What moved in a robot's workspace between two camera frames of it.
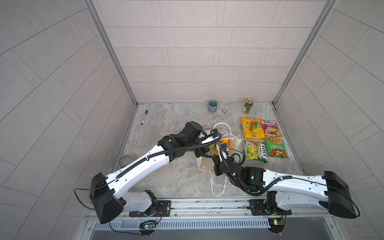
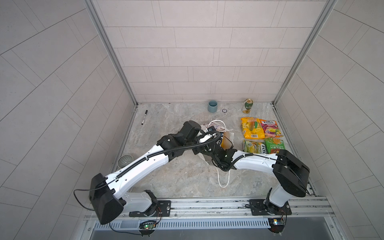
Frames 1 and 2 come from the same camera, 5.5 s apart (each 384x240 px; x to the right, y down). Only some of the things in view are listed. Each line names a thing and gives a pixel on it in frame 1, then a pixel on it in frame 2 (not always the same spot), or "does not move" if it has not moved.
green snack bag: [255, 149] does not move
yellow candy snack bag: [252, 128] does not move
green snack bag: [275, 147] does not move
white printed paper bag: [208, 163] -> [227, 142]
